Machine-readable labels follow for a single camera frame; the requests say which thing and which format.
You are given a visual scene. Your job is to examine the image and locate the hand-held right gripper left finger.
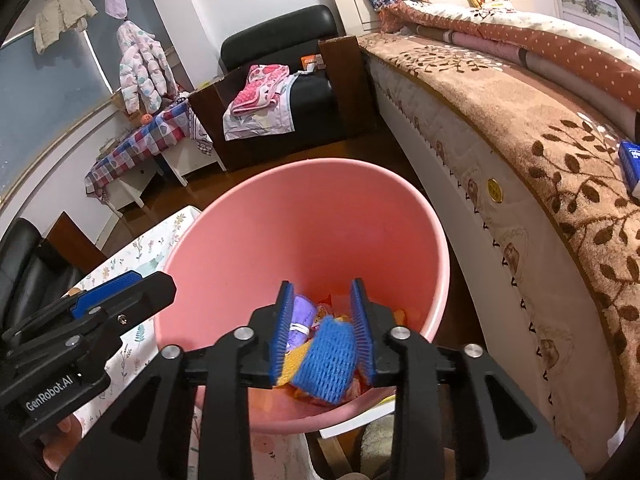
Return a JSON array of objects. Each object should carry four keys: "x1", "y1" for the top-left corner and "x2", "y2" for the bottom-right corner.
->
[{"x1": 57, "y1": 280, "x2": 296, "y2": 480}]

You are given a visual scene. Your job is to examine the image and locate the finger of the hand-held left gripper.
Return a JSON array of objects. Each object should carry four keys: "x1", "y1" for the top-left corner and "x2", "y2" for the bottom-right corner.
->
[
  {"x1": 2, "y1": 270, "x2": 143, "y2": 348},
  {"x1": 75, "y1": 272, "x2": 177, "y2": 337}
]

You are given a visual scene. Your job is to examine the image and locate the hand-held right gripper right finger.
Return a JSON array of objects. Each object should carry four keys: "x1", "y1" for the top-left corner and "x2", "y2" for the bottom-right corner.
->
[{"x1": 350, "y1": 277, "x2": 586, "y2": 480}]

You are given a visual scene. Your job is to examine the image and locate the purple wrapper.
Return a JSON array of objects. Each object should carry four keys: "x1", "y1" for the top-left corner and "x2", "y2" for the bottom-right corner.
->
[{"x1": 292, "y1": 295, "x2": 321, "y2": 348}]

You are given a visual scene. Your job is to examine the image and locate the yellow foam net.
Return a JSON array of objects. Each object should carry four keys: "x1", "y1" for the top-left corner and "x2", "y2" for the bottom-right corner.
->
[{"x1": 274, "y1": 342, "x2": 313, "y2": 388}]

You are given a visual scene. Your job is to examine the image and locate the colourful candy wrapper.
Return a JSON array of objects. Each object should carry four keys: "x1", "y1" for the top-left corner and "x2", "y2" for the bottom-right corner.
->
[{"x1": 315, "y1": 294, "x2": 351, "y2": 318}]

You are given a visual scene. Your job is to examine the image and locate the blue foam net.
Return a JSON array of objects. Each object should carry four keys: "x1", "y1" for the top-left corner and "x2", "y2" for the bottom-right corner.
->
[{"x1": 291, "y1": 316, "x2": 360, "y2": 405}]

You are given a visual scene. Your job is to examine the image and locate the pink plastic bucket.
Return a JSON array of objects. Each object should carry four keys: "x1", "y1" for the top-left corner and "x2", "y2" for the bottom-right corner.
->
[{"x1": 154, "y1": 159, "x2": 451, "y2": 436}]

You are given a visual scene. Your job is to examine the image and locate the person's left hand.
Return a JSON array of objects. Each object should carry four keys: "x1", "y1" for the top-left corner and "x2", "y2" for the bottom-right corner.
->
[{"x1": 42, "y1": 412, "x2": 83, "y2": 471}]

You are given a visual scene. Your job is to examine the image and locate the floral printed tablecloth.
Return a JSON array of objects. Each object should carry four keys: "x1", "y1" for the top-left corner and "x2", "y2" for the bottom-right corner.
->
[{"x1": 65, "y1": 205, "x2": 306, "y2": 480}]

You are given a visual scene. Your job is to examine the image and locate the black leather armchair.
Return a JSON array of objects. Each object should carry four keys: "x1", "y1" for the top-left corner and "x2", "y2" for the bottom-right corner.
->
[
  {"x1": 0, "y1": 210, "x2": 108, "y2": 341},
  {"x1": 190, "y1": 5, "x2": 381, "y2": 171}
]

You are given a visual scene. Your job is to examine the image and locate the white side table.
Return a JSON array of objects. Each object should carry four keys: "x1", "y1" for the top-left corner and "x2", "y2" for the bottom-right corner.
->
[{"x1": 102, "y1": 135, "x2": 227, "y2": 218}]

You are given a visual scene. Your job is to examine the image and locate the plaid table cloth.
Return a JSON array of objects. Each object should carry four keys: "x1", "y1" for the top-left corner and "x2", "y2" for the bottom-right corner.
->
[{"x1": 85, "y1": 100, "x2": 213, "y2": 201}]

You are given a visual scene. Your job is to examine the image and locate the white framed bed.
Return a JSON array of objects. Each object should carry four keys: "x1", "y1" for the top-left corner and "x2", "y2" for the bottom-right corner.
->
[{"x1": 320, "y1": 0, "x2": 640, "y2": 476}]

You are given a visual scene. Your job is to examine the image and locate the large dark window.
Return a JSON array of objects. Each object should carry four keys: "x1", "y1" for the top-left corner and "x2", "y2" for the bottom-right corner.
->
[{"x1": 0, "y1": 0, "x2": 171, "y2": 201}]

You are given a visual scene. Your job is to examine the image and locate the white printed blanket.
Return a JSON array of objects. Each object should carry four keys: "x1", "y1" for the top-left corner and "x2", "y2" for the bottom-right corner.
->
[{"x1": 222, "y1": 72, "x2": 301, "y2": 142}]

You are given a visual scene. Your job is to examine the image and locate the white patterned puffer jacket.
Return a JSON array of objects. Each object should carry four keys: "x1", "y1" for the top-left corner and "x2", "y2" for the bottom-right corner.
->
[{"x1": 116, "y1": 20, "x2": 178, "y2": 115}]

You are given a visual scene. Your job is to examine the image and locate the pink folded cloth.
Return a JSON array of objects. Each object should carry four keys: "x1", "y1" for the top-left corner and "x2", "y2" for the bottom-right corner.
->
[{"x1": 229, "y1": 64, "x2": 291, "y2": 116}]

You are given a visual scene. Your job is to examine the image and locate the brown leaf pattern blanket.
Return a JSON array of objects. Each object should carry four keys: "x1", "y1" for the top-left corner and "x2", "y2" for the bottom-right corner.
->
[{"x1": 357, "y1": 32, "x2": 640, "y2": 476}]

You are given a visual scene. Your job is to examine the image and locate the beige hanging cloth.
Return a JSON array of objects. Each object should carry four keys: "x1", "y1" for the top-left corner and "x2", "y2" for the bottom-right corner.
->
[{"x1": 32, "y1": 0, "x2": 98, "y2": 53}]

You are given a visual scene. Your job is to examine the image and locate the blue cardboard box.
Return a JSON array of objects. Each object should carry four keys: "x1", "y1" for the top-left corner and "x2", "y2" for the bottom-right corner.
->
[{"x1": 617, "y1": 141, "x2": 640, "y2": 193}]

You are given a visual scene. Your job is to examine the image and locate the orange dotted quilt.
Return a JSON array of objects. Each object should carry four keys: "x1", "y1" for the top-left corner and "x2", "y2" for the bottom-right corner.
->
[{"x1": 380, "y1": 0, "x2": 640, "y2": 111}]

